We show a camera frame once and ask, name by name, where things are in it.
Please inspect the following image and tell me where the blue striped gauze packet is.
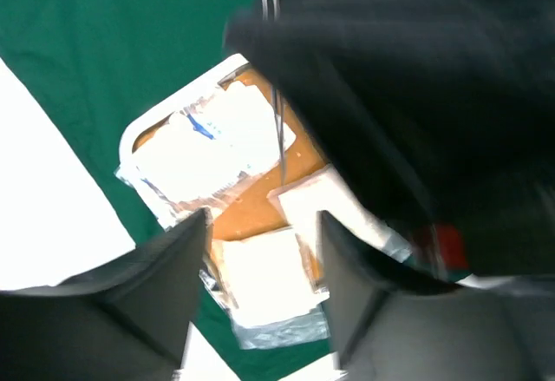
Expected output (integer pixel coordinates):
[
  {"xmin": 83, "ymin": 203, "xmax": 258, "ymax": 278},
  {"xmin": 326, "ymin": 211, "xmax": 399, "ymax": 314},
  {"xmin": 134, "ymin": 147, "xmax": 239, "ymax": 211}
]
[{"xmin": 180, "ymin": 81, "xmax": 281, "ymax": 189}]

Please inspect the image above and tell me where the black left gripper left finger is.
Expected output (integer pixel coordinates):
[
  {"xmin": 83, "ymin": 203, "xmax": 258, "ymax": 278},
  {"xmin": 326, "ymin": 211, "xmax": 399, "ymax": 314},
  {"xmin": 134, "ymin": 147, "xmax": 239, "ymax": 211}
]
[{"xmin": 1, "ymin": 208, "xmax": 208, "ymax": 380}]

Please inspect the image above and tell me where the white gauze pad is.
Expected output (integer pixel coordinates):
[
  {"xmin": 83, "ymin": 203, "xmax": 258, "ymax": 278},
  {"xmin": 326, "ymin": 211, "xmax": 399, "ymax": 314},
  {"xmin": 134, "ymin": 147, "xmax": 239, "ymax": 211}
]
[
  {"xmin": 266, "ymin": 168, "xmax": 413, "ymax": 265},
  {"xmin": 199, "ymin": 227, "xmax": 330, "ymax": 350},
  {"xmin": 115, "ymin": 112, "xmax": 241, "ymax": 229}
]

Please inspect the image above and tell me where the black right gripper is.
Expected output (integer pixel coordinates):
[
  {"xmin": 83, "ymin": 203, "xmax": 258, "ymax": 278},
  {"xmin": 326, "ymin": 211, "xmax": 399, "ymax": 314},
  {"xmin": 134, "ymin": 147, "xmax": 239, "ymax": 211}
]
[{"xmin": 225, "ymin": 0, "xmax": 554, "ymax": 277}]

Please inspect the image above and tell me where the stainless steel instrument tray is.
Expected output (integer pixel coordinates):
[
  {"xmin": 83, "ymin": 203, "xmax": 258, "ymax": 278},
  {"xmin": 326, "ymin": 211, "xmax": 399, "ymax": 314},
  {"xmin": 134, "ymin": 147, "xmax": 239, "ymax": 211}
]
[{"xmin": 119, "ymin": 54, "xmax": 324, "ymax": 240}]

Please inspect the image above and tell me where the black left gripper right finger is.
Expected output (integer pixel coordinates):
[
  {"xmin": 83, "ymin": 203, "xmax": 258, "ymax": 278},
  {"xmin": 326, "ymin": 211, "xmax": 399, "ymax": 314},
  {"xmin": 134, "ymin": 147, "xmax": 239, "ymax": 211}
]
[{"xmin": 319, "ymin": 211, "xmax": 554, "ymax": 380}]

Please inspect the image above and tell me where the dark green surgical cloth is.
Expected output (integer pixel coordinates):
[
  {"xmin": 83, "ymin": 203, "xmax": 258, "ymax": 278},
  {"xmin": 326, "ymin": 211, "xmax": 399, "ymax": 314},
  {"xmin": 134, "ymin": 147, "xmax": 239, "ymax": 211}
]
[{"xmin": 0, "ymin": 0, "xmax": 478, "ymax": 381}]

